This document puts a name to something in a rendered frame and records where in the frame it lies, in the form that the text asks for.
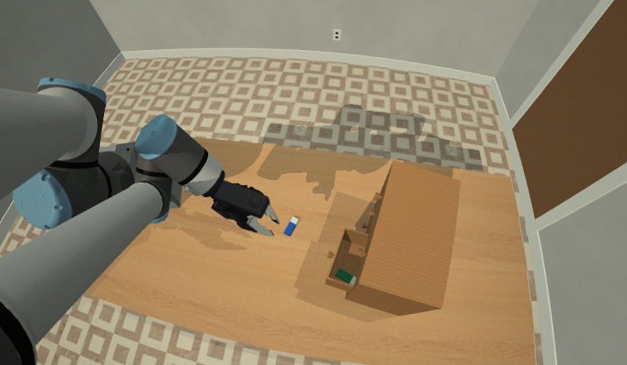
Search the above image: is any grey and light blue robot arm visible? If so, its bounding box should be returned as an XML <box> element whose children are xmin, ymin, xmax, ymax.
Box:
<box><xmin>0</xmin><ymin>78</ymin><xmax>222</xmax><ymax>365</ymax></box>

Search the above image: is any blue and white eraser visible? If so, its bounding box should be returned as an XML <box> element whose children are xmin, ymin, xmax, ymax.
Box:
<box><xmin>284</xmin><ymin>217</ymin><xmax>299</xmax><ymax>236</ymax></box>

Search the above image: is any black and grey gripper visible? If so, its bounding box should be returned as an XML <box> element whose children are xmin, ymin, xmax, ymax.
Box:
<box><xmin>202</xmin><ymin>170</ymin><xmax>280</xmax><ymax>236</ymax></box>

